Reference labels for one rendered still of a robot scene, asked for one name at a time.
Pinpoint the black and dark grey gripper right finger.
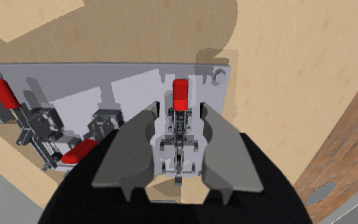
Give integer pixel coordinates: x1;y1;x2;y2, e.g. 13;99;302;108
200;102;313;224

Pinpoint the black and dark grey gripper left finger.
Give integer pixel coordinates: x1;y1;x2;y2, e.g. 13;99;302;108
37;101;160;224

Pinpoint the grey metal fixture plate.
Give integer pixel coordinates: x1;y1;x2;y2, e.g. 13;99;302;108
0;62;231;176

